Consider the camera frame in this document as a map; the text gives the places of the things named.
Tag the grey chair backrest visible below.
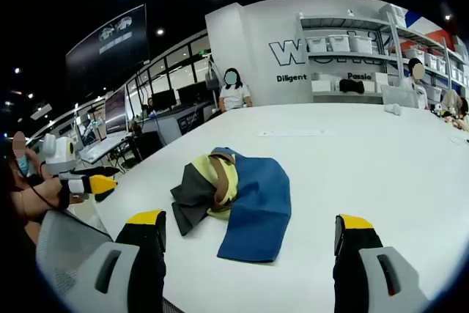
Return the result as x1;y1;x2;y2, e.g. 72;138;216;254
380;84;419;108

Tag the person's left hand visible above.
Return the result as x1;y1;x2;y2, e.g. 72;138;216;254
38;176;85;212

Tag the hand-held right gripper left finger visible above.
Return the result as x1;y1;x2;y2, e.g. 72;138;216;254
69;209;168;313

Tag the black bag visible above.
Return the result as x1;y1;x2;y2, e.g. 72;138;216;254
339;78;366;94

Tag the black computer monitor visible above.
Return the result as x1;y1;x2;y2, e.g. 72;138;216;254
177;81;210;106
151;89;177;109

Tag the row of white storage bins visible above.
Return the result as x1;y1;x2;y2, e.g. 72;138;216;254
406;47;469;86

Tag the person's dark top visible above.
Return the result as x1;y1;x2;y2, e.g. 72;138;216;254
0;158;42;313

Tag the grey counter with sign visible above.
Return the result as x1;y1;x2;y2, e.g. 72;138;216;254
146;102;215;139

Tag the dark hanging banner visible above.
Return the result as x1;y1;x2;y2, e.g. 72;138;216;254
65;4;150;89

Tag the white crumpled cloth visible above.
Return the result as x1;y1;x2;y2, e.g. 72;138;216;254
383;103;404;117

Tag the large display screen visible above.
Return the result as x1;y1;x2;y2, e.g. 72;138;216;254
104;87;130;134

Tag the white box stack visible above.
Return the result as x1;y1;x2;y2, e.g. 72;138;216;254
366;72;389;93
311;73;340;93

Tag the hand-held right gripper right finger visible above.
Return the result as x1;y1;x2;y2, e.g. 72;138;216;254
332;213;429;313

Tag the person's blue face mask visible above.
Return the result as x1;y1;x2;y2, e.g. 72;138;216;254
16;154;31;177

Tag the yellow blue grey garment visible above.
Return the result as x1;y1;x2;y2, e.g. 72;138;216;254
170;147;293;264

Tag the metal stand with grey bag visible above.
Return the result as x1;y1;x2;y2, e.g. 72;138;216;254
204;54;225;91

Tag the beige soft items pile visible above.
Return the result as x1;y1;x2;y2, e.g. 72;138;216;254
435;103;469;131

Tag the large white storage crate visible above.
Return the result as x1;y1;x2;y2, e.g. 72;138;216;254
380;3;408;28

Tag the grey metal shelving rack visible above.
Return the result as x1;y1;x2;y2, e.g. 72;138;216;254
384;3;469;103
295;12;399;105

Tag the grey mesh chair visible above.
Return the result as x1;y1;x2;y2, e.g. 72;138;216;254
35;209;115;305

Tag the white lidded storage bin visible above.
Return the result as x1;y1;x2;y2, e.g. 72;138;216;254
306;36;330;54
350;36;374;54
328;34;352;54

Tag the white desk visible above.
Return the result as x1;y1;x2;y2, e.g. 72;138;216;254
78;133;133;166

